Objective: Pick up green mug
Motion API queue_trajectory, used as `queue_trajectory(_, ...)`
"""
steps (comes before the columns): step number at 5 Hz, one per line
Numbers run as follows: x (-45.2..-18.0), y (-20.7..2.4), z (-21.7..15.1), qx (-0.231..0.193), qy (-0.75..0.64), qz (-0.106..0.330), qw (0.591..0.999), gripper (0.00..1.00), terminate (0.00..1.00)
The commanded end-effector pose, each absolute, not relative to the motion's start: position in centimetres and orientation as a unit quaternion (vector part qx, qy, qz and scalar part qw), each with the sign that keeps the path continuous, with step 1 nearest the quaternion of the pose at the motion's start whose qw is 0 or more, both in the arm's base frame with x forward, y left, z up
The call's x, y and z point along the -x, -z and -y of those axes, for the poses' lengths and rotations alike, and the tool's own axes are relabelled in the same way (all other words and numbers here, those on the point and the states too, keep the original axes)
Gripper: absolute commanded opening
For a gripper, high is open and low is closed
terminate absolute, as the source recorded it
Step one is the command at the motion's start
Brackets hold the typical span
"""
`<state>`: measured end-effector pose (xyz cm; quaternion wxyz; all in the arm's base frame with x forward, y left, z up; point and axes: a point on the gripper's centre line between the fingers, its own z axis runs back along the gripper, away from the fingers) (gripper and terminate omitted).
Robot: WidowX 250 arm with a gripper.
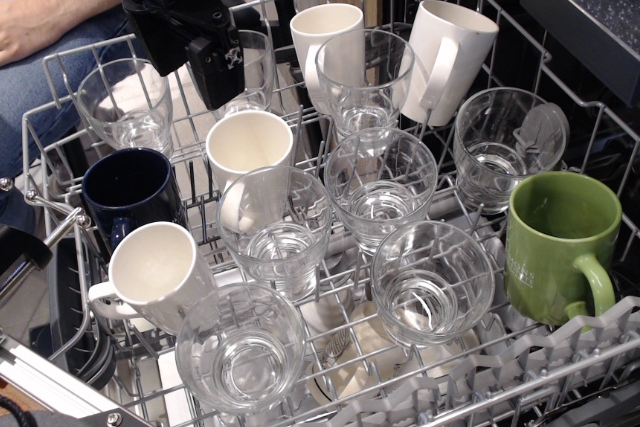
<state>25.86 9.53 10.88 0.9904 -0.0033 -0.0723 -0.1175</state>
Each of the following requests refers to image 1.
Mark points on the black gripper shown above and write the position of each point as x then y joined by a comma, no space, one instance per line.
175,32

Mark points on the green ceramic mug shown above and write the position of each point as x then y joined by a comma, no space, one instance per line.
560,239

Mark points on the white mug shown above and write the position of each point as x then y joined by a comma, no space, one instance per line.
450,43
310,28
158,273
248,152

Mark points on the white mug back centre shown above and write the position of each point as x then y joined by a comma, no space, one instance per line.
310,28

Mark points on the dark blue ceramic mug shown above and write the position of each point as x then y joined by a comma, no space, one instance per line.
130,188

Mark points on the white mug front left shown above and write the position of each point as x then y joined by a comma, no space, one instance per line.
158,273

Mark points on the white mug back right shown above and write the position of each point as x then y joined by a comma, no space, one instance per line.
450,43

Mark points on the person's bare hand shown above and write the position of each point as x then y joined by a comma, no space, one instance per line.
19,30

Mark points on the clear glass back middle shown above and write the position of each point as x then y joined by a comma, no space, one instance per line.
259,67

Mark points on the clear glass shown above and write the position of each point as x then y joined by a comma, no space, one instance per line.
259,67
431,282
128,104
276,223
241,349
379,179
364,77
503,135

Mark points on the clear glass back left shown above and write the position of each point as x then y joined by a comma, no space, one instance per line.
128,104

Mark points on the clear glass back centre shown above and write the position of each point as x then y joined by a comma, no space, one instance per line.
364,77

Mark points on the clear glass centre left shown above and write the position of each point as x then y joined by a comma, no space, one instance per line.
276,223

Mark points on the clear glass front left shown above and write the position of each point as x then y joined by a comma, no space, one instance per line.
241,349

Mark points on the clear glass front right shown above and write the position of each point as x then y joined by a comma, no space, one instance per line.
431,282

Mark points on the white plate below rack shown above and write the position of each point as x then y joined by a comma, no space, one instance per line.
362,356

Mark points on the dark speckled countertop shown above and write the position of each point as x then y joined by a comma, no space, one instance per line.
602,34

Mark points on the grey plastic tine row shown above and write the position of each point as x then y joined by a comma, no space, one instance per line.
481,390

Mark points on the grey wire dishwasher rack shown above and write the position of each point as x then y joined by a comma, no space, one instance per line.
134,365

